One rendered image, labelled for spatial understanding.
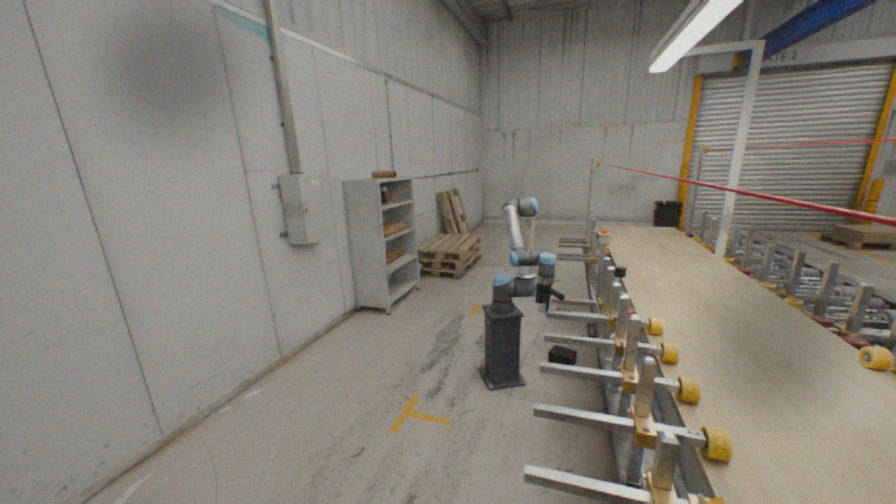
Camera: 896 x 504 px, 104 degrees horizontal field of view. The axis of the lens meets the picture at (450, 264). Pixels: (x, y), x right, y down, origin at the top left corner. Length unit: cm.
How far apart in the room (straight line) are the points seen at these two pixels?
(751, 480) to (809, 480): 14
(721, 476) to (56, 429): 287
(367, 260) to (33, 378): 263
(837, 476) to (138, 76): 344
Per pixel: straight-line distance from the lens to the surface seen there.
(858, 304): 252
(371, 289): 424
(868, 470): 153
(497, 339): 274
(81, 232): 267
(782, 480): 136
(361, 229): 409
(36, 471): 287
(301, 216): 333
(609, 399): 178
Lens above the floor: 172
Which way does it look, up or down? 16 degrees down
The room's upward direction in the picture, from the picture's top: 2 degrees counter-clockwise
